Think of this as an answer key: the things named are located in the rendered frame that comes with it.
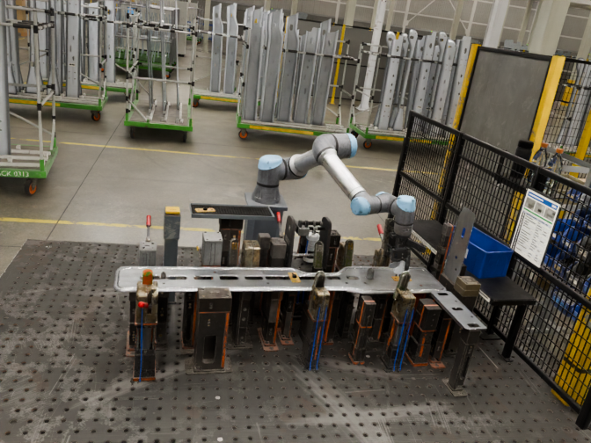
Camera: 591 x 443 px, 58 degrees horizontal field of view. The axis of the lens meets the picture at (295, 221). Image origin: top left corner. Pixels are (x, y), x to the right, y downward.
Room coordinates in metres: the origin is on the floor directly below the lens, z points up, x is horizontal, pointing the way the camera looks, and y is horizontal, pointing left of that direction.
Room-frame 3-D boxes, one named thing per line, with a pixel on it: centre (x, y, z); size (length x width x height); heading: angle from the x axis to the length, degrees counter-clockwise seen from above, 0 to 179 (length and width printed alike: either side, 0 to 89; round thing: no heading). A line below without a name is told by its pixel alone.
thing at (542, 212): (2.18, -1.03, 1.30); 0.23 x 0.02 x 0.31; 17
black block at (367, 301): (1.89, -0.34, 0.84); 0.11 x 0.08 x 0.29; 17
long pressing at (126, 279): (1.96, -0.01, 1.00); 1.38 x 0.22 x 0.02; 107
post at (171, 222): (2.15, 0.54, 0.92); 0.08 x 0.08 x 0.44; 17
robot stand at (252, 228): (2.62, 0.17, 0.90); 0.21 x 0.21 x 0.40; 13
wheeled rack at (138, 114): (8.67, 2.44, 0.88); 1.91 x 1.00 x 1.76; 14
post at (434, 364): (1.97, -0.68, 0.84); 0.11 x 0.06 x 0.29; 17
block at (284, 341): (1.99, -0.02, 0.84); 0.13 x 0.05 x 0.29; 17
